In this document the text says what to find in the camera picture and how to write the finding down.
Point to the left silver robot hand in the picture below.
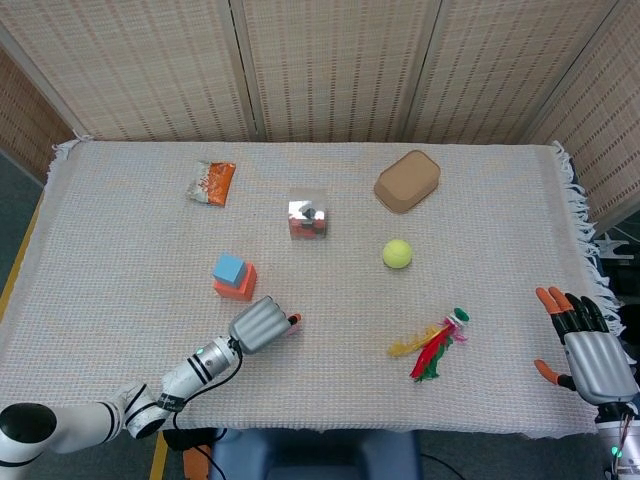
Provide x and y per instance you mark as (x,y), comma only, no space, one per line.
(257,325)

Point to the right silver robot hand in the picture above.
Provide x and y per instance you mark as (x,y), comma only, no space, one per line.
(600,365)

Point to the medium blue foam cube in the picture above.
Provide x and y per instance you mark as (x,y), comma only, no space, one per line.
(229,270)

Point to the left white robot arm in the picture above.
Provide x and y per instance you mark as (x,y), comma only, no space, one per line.
(150,400)

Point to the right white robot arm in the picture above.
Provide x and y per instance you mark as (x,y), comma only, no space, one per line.
(622,445)

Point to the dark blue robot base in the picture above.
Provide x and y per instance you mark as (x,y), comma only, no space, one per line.
(315,457)

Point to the large orange foam cube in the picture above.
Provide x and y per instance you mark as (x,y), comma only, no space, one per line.
(240,292)

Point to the beige woven tablecloth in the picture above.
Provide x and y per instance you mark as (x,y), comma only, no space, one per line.
(350,390)

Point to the clear box of pompoms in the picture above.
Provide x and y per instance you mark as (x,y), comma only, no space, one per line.
(307,220)

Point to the white stand behind table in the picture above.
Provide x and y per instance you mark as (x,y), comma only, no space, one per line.
(612,248)

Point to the orange snack packet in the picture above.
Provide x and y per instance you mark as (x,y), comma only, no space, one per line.
(216,184)

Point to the orange object under table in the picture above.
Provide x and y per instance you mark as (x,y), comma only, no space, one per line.
(195,462)

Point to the yellow tennis ball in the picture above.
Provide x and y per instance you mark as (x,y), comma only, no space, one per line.
(397,254)

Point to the colourful feather shuttlecock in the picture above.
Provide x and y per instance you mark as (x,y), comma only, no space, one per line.
(430,352)

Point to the brown paper tray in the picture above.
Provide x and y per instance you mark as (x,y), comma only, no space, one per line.
(405,185)

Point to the woven folding screen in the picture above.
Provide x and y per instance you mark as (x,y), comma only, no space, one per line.
(330,70)

